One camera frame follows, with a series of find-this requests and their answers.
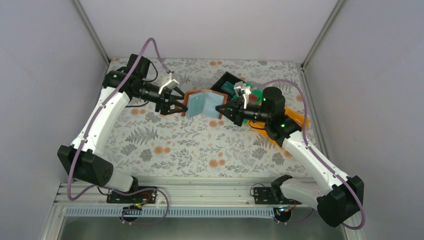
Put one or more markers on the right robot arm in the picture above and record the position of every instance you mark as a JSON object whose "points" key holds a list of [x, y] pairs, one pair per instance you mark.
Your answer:
{"points": [[336, 196]]}

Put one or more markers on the orange storage bin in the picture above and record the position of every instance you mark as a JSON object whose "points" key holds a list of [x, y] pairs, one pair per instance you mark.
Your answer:
{"points": [[277, 124]]}

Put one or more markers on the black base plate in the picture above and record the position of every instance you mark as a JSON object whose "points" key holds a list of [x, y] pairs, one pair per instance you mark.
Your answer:
{"points": [[148, 196], [264, 196]]}

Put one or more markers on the brown leather card holder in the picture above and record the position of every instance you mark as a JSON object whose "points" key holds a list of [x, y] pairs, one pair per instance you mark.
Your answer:
{"points": [[203, 102]]}

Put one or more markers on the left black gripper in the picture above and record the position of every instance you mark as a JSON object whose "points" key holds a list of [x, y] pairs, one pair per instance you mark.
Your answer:
{"points": [[164, 106]]}

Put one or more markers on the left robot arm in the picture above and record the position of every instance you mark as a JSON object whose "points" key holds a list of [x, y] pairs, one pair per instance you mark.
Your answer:
{"points": [[84, 159]]}

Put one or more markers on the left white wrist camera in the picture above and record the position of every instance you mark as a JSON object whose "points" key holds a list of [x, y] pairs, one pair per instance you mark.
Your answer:
{"points": [[169, 82]]}

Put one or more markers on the aluminium rail frame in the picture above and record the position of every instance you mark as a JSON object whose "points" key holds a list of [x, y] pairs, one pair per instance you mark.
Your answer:
{"points": [[228, 197]]}

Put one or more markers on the red white item in bin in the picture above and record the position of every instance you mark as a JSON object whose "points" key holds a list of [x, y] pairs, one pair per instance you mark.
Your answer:
{"points": [[253, 98]]}

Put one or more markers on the floral table mat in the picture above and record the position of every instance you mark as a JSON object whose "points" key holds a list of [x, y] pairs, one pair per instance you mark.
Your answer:
{"points": [[144, 143]]}

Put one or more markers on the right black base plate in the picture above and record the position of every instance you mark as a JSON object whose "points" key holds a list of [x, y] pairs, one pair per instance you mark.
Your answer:
{"points": [[264, 196]]}

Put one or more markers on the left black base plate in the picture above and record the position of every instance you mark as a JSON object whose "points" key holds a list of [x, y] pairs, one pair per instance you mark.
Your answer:
{"points": [[148, 196]]}

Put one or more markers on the green storage bin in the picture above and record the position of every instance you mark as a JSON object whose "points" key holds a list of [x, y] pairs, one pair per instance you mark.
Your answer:
{"points": [[242, 108]]}

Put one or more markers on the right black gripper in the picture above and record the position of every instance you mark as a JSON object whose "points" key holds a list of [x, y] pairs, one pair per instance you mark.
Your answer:
{"points": [[236, 114]]}

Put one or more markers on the black storage bin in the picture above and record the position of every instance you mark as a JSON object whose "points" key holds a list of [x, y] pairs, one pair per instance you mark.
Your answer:
{"points": [[225, 77]]}

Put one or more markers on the teal item in black bin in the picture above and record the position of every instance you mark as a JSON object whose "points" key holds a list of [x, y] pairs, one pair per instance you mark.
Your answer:
{"points": [[228, 88]]}

